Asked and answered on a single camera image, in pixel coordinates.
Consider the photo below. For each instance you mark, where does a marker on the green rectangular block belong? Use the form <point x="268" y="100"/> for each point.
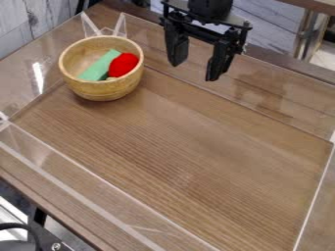
<point x="96" y="70"/>

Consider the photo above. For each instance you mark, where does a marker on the clear acrylic tray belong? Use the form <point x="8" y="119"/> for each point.
<point x="187" y="166"/>

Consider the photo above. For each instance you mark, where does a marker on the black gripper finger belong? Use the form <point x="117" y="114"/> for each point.
<point x="220" y="60"/>
<point x="176" y="42"/>

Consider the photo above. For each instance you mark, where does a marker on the light wooden bowl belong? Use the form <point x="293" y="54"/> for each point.
<point x="84" y="64"/>

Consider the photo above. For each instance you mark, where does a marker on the metal table leg background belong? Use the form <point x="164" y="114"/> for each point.
<point x="309" y="35"/>

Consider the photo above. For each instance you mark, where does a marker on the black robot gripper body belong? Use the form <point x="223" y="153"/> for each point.
<point x="205" y="20"/>

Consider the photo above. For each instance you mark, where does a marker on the black metal table bracket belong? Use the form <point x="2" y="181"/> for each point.
<point x="48" y="241"/>

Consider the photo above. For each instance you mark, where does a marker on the red plush fruit green stem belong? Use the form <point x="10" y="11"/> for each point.
<point x="121" y="65"/>

